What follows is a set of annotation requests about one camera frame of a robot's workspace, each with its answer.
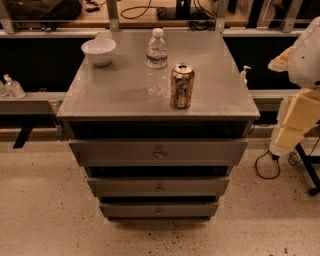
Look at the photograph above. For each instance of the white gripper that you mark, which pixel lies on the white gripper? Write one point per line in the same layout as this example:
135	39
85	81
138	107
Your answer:
306	61

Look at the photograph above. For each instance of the grey bottom drawer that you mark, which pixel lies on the grey bottom drawer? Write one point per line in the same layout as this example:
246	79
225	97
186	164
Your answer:
158	210

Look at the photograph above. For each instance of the grey drawer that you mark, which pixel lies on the grey drawer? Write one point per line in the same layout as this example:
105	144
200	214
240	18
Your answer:
158	186
158	152
158	210

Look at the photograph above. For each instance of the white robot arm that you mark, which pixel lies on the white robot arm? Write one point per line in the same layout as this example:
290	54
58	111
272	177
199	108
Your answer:
304	65

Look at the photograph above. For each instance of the grey drawer cabinet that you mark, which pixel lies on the grey drawer cabinet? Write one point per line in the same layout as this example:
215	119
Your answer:
113	102

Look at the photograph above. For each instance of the grey middle drawer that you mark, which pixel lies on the grey middle drawer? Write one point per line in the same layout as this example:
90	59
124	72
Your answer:
158	186

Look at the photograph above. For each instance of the grey top drawer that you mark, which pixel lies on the grey top drawer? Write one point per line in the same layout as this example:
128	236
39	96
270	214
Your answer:
158	152

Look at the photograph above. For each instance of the small white pump bottle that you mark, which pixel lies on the small white pump bottle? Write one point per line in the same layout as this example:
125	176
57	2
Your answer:
243	73

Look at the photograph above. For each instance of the black stand leg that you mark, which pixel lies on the black stand leg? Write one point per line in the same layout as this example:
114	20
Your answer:
308	162

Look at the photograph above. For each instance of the orange soda can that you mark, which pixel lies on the orange soda can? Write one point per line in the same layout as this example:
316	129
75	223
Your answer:
182	81

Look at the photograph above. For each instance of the clear plastic water bottle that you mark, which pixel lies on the clear plastic water bottle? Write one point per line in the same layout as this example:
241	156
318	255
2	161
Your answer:
157	63

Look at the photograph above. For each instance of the white bowl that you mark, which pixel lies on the white bowl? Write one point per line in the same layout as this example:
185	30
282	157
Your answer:
99	51

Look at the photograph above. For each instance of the clear sanitizer pump bottle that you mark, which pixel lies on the clear sanitizer pump bottle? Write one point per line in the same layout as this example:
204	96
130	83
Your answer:
13	87

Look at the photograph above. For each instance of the black bag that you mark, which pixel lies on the black bag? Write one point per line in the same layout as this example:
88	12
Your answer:
23	10

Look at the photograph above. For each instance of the grey metal rail frame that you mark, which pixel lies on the grey metal rail frame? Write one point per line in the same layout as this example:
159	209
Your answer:
31	41

